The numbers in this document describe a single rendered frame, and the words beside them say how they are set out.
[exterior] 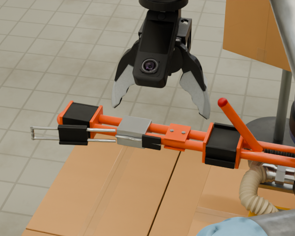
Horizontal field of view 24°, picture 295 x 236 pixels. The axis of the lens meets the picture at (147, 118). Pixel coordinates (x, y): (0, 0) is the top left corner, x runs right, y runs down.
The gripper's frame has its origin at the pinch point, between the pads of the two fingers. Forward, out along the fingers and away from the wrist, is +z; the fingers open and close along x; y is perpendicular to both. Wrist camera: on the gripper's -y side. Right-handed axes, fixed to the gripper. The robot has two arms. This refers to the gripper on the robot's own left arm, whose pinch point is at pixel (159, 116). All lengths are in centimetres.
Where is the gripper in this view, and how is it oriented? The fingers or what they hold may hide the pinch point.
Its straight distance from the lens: 106.2
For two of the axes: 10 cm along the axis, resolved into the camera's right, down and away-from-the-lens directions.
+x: -9.8, -1.2, 1.7
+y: 2.1, -5.6, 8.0
